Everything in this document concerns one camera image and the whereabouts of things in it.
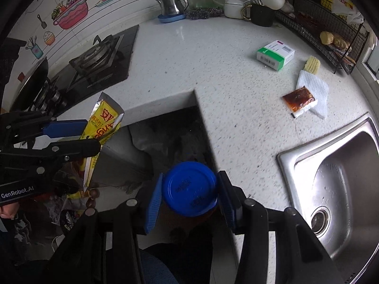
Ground grey plastic bags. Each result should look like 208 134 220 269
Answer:
132 108 212 184

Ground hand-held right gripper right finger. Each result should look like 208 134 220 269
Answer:
217 170 345 284

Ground kitchen wall sticker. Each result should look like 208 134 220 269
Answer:
12 0 154 62

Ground black wok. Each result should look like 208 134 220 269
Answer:
9 58 49 113

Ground ginger root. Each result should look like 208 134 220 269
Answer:
320 31 349 51

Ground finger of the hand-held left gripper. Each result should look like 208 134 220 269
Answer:
0 138 102 169
0 110 89 144

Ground person's left hand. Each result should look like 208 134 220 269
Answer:
0 204 19 220

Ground brown sauce packet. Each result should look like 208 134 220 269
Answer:
282 86 319 119

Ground white ladle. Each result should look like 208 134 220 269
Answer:
263 0 285 10

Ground window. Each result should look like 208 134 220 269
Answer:
354 21 379 80

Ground white paper towel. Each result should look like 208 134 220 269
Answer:
296 69 330 120

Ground stainless steel sink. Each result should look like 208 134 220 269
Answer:
277 112 379 284

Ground dark green mug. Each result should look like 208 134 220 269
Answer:
241 2 277 28

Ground black wire rack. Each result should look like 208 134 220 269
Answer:
274 0 370 74

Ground white plastic bag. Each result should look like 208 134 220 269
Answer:
332 4 365 26

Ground blue saucer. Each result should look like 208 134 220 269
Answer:
158 13 187 23

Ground black gas stove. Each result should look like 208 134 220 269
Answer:
9 24 140 119

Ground metal wire scrubber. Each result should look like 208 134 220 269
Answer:
184 7 224 21

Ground pale yellow dry noodle piece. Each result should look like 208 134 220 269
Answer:
302 55 322 75

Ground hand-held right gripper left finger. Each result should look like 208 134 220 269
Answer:
44 172 165 284

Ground stainless steel kettle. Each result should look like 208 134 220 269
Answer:
155 0 189 17

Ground red food package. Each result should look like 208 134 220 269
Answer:
296 11 323 28

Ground yellow noodle packet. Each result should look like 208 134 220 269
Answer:
79 92 125 194

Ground green and white box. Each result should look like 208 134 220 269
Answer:
256 41 296 71

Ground white lidded pot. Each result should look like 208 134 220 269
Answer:
224 0 247 19

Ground blue plastic lid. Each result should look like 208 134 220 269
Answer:
161 161 220 217

